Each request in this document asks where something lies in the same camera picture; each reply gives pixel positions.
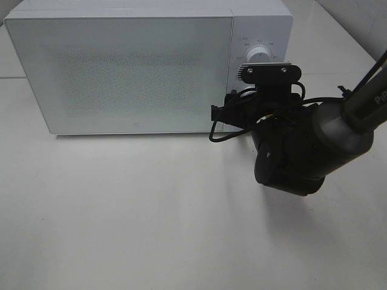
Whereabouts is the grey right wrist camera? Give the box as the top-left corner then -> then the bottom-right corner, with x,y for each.
237,62 -> 302,85

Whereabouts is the upper white power knob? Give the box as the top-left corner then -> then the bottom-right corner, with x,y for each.
246,44 -> 272,63

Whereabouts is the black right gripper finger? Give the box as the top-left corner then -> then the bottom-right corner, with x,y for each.
224,91 -> 256,108
210,105 -> 242,127

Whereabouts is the white microwave oven body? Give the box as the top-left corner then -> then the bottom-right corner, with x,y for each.
3,5 -> 294,136

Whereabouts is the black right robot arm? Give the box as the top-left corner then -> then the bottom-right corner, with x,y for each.
211,56 -> 386,196

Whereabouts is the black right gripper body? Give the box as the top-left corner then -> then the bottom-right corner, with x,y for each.
238,81 -> 316,133

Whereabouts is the white microwave door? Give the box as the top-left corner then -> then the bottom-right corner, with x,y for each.
5,18 -> 232,135

